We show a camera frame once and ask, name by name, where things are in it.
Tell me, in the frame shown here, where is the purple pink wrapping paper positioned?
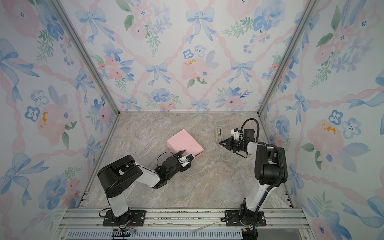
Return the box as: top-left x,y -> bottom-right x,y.
167,129 -> 205,157

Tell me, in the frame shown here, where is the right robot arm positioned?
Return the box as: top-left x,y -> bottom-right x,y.
220,137 -> 288,227

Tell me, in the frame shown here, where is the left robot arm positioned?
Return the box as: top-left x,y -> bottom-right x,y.
97,151 -> 196,228

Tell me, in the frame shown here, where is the grey tape dispenser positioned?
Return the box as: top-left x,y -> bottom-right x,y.
215,127 -> 224,144

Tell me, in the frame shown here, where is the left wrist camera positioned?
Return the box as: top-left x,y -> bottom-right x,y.
178,154 -> 195,168

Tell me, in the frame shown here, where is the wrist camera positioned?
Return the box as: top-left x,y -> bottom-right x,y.
178,154 -> 195,168
231,129 -> 256,142

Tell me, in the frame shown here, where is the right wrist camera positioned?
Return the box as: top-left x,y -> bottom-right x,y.
231,129 -> 256,142

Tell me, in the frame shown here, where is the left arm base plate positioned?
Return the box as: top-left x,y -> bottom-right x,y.
103,210 -> 147,228

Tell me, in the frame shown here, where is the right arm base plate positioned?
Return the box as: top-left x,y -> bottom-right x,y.
221,210 -> 267,228

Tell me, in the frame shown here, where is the aluminium frame rail front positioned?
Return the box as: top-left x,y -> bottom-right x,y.
59,208 -> 310,230

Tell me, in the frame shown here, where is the vented cable duct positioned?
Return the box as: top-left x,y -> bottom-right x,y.
62,229 -> 243,240

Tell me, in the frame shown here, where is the right aluminium corner post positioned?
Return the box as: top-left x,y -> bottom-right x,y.
257,0 -> 318,117

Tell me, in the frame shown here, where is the aluminium corner post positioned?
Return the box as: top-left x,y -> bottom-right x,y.
257,0 -> 318,117
48,0 -> 120,116

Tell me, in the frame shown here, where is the left aluminium corner post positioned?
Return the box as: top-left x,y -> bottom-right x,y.
48,0 -> 120,116

